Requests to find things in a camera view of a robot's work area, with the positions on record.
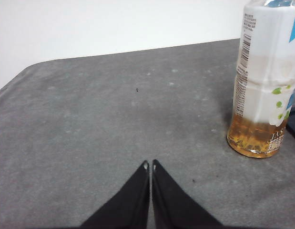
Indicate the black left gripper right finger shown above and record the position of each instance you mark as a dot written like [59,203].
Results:
[173,207]

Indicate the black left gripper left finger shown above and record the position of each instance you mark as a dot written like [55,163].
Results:
[128,207]

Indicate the pale jasmine tea bottle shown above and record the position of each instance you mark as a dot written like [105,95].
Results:
[264,71]

